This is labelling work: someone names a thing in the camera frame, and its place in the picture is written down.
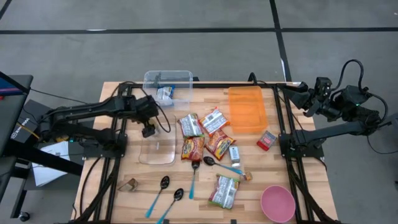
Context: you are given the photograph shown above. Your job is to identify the small red box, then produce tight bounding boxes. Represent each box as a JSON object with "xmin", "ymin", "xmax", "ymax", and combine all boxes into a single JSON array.
[{"xmin": 256, "ymin": 130, "xmax": 279, "ymax": 152}]

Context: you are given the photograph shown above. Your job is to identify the white paper sheets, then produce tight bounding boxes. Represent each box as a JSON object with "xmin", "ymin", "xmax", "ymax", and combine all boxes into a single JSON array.
[{"xmin": 32, "ymin": 141, "xmax": 71, "ymax": 187}]

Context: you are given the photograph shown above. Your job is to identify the thin black floor cable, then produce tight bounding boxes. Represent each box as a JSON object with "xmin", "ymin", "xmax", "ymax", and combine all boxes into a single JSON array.
[{"xmin": 29, "ymin": 88, "xmax": 100, "ymax": 108}]

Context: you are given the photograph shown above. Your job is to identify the black looped floor cable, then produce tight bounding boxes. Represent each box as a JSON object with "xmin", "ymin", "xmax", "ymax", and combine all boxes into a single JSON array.
[{"xmin": 366, "ymin": 133, "xmax": 398, "ymax": 156}]

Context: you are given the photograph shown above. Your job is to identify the black workstation cart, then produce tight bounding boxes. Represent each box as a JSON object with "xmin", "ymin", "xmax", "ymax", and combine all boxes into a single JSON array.
[{"xmin": 0, "ymin": 74, "xmax": 84, "ymax": 218}]

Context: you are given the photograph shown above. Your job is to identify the clear plastic container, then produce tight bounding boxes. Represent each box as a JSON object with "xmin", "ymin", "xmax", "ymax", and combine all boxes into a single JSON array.
[
  {"xmin": 142, "ymin": 70, "xmax": 194, "ymax": 110},
  {"xmin": 138, "ymin": 114, "xmax": 177, "ymax": 166}
]

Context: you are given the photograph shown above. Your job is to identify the black box with white lettering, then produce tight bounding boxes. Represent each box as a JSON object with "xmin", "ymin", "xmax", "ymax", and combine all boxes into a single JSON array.
[{"xmin": 10, "ymin": 99, "xmax": 67, "ymax": 144}]

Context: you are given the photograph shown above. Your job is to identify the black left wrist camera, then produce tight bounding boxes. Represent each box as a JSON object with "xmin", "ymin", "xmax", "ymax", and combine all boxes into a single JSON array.
[{"xmin": 141, "ymin": 123, "xmax": 157, "ymax": 139}]

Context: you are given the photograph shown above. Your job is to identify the orange ramen noodle packet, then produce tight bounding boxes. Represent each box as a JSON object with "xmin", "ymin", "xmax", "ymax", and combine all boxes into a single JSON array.
[
  {"xmin": 205, "ymin": 128, "xmax": 236, "ymax": 162},
  {"xmin": 198, "ymin": 107, "xmax": 231, "ymax": 136}
]

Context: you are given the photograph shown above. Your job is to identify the blue ramen noodle packet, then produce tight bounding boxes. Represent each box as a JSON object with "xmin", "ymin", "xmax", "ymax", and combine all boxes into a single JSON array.
[{"xmin": 155, "ymin": 86, "xmax": 175, "ymax": 107}]

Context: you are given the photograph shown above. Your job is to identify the roast beef ramen noodle packet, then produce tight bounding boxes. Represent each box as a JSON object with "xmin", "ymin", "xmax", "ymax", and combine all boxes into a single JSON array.
[{"xmin": 180, "ymin": 136, "xmax": 206, "ymax": 162}]

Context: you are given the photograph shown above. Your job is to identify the pink bowl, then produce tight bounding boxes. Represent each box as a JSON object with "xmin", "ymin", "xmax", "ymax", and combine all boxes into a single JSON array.
[{"xmin": 260, "ymin": 185, "xmax": 297, "ymax": 224}]

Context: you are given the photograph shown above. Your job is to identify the orange plastic tray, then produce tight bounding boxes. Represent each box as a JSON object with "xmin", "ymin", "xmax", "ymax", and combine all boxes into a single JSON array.
[{"xmin": 228, "ymin": 85, "xmax": 269, "ymax": 135}]

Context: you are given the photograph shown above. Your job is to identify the green-edged ramen noodle packet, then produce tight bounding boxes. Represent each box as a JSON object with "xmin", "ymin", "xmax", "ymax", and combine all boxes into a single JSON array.
[
  {"xmin": 208, "ymin": 174, "xmax": 241, "ymax": 210},
  {"xmin": 177, "ymin": 113, "xmax": 205, "ymax": 139}
]

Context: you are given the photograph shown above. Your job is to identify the black aluminium table frame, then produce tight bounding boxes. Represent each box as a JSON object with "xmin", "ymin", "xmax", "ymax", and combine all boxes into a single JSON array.
[{"xmin": 67, "ymin": 81, "xmax": 343, "ymax": 224}]

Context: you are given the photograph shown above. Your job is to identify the white-capped spice bottle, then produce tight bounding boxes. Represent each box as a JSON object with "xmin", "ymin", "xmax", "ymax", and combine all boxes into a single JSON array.
[{"xmin": 228, "ymin": 144, "xmax": 242, "ymax": 169}]

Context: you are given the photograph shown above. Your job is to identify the black-framed blue screen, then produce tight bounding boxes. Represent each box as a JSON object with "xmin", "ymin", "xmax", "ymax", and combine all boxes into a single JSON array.
[{"xmin": 0, "ymin": 72, "xmax": 24, "ymax": 97}]

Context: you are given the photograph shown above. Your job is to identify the thick black cable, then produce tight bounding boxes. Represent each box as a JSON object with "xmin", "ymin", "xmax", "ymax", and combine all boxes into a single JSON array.
[{"xmin": 79, "ymin": 157, "xmax": 103, "ymax": 218}]

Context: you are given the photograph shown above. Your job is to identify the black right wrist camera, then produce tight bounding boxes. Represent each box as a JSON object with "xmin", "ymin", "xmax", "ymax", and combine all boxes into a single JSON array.
[{"xmin": 315, "ymin": 77, "xmax": 333, "ymax": 99}]

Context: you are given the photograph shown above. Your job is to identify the black spoon with teal handle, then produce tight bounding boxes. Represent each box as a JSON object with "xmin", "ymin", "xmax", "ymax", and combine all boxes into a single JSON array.
[
  {"xmin": 154, "ymin": 187, "xmax": 185, "ymax": 224},
  {"xmin": 188, "ymin": 159, "xmax": 201, "ymax": 200},
  {"xmin": 144, "ymin": 175, "xmax": 171, "ymax": 219},
  {"xmin": 203, "ymin": 156, "xmax": 244, "ymax": 175}
]

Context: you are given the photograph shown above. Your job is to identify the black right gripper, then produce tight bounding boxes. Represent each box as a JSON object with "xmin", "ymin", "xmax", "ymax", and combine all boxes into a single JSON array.
[{"xmin": 292, "ymin": 82, "xmax": 343, "ymax": 123}]

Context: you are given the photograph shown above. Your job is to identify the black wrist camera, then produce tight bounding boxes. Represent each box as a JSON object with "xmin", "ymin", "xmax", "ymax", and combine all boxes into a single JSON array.
[
  {"xmin": 141, "ymin": 123, "xmax": 157, "ymax": 139},
  {"xmin": 315, "ymin": 77, "xmax": 333, "ymax": 99}
]

